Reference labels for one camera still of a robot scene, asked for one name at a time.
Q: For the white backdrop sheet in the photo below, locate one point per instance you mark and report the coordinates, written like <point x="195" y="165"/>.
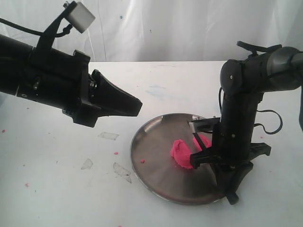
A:
<point x="184" y="30"/>

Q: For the pink putty lump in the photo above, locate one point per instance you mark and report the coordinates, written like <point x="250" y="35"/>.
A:
<point x="181" y="154"/>

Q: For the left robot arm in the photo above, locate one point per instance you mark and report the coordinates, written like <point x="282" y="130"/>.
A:
<point x="15" y="54"/>

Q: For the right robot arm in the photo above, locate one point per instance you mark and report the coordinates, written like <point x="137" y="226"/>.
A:
<point x="267" y="69"/>

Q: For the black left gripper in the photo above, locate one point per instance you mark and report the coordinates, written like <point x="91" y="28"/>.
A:
<point x="63" y="81"/>

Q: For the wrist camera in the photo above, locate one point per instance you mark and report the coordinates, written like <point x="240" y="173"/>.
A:
<point x="205" y="125"/>
<point x="79" y="16"/>

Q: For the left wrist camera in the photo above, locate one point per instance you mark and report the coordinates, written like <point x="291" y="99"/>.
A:
<point x="79" y="16"/>

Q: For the round steel plate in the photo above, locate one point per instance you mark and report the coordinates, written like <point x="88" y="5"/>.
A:
<point x="160" y="173"/>

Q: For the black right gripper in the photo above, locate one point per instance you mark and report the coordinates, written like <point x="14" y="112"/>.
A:
<point x="232" y="151"/>

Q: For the black knife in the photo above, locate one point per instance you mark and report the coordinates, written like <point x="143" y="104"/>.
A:
<point x="199" y="141"/>

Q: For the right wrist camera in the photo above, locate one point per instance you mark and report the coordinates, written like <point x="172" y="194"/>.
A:
<point x="205" y="125"/>

